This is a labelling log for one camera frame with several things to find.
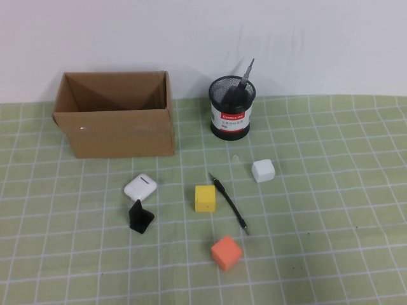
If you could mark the black mesh pen holder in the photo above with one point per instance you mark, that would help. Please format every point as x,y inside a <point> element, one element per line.
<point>232,122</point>

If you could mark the yellow cube block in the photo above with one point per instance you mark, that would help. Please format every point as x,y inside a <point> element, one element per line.
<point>205,199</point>

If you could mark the white cube block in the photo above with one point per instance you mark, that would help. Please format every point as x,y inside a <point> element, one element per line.
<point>263,171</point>

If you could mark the white earbuds case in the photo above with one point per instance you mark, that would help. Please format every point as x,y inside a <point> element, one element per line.
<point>140,189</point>

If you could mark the brown cardboard box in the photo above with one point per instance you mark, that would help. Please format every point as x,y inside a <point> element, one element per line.
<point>121,136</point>

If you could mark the orange cube block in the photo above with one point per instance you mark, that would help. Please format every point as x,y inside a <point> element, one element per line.
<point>226,253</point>

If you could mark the green checked tablecloth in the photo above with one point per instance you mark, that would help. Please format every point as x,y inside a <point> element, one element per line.
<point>318,206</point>

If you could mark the black plastic angle bracket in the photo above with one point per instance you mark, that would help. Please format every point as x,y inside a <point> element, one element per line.
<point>140,219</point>

